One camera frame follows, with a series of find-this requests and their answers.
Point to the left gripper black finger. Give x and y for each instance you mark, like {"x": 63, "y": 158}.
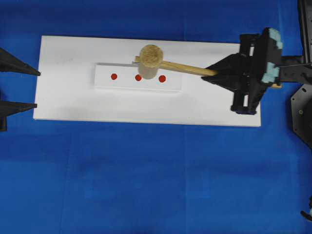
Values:
{"x": 10, "y": 63}
{"x": 8, "y": 108}

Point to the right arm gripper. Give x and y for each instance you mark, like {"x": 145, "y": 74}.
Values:
{"x": 261, "y": 70}

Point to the wooden mallet hammer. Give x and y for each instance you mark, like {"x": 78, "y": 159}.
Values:
{"x": 151, "y": 59}

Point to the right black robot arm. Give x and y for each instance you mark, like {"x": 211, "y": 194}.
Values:
{"x": 292, "y": 68}

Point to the large white foam board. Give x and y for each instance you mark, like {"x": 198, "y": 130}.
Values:
{"x": 65, "y": 89}

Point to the blue table cloth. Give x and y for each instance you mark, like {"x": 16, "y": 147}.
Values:
{"x": 60, "y": 177}

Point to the small white raised block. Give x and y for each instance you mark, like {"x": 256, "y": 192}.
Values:
{"x": 127, "y": 77}

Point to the black clamp at right edge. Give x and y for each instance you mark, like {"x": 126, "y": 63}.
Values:
{"x": 308, "y": 215}

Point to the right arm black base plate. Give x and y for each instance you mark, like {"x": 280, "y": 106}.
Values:
{"x": 301, "y": 108}

